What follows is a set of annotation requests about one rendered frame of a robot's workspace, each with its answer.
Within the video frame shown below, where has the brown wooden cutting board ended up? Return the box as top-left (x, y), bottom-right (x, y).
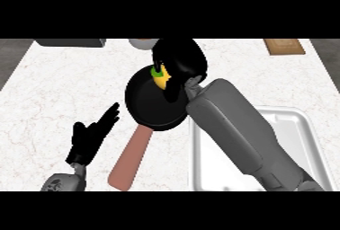
top-left (264, 39), bottom-right (308, 56)

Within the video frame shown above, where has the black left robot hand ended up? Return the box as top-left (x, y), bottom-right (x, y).
top-left (66, 102), bottom-right (122, 166)

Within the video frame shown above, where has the white tray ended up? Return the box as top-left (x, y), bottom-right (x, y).
top-left (188, 105), bottom-right (335, 192)

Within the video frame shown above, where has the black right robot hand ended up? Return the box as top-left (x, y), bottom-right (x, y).
top-left (151, 38), bottom-right (209, 104)

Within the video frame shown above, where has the yellow lemon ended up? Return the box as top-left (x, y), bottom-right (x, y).
top-left (151, 64), bottom-right (173, 91)

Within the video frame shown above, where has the black pan with brown handle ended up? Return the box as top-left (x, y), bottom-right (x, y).
top-left (107, 64), bottom-right (190, 191)

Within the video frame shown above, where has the grey round bowl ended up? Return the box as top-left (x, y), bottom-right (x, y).
top-left (128, 39), bottom-right (157, 51)

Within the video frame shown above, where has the dark grey appliance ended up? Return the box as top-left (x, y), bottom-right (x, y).
top-left (34, 39), bottom-right (108, 49)

